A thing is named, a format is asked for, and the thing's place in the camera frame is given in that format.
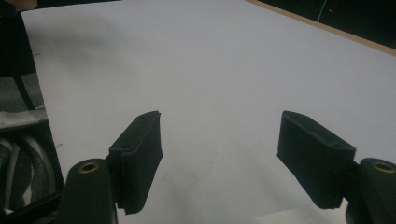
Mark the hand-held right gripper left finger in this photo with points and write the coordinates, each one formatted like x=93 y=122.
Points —
x=140 y=161

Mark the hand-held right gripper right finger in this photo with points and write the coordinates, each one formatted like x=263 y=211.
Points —
x=314 y=161

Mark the black crate with striped cloth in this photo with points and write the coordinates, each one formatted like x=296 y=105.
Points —
x=28 y=174

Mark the white cloth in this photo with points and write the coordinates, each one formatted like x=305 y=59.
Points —
x=21 y=118

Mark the thin black stand leg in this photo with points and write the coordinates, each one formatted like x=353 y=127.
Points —
x=24 y=92

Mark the small red indicator light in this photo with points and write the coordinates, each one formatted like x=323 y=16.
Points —
x=331 y=10

